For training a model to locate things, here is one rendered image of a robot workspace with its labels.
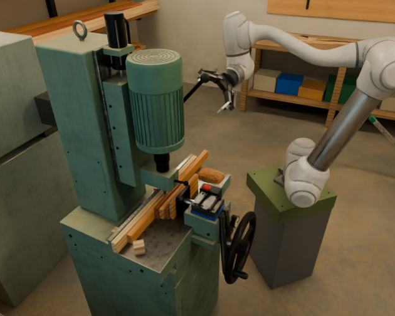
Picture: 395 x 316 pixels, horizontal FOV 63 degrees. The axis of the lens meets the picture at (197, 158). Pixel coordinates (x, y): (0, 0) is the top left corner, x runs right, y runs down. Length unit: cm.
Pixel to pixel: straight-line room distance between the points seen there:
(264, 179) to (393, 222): 135
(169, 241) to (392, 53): 100
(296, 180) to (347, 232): 125
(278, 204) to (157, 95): 94
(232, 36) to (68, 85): 68
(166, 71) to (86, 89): 29
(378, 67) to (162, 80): 73
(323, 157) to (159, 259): 79
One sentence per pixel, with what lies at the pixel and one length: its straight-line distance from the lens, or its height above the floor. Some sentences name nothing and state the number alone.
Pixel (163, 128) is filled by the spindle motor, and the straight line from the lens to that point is 106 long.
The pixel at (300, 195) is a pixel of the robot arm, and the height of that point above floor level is 87.
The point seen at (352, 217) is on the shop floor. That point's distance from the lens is 283.
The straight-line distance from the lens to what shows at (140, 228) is 123.
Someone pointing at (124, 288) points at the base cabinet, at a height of 54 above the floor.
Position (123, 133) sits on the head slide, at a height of 124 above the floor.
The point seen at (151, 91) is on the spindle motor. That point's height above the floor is 143.
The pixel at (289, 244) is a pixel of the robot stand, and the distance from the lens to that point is 194.
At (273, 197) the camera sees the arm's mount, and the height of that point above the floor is 69.
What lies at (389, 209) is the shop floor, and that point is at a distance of 304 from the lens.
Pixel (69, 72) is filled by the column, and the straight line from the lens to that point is 116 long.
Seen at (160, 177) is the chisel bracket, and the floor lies 106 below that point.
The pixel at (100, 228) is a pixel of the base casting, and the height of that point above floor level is 80.
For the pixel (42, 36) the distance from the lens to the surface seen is 328.
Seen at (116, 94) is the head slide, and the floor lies 138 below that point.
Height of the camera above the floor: 181
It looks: 34 degrees down
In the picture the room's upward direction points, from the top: straight up
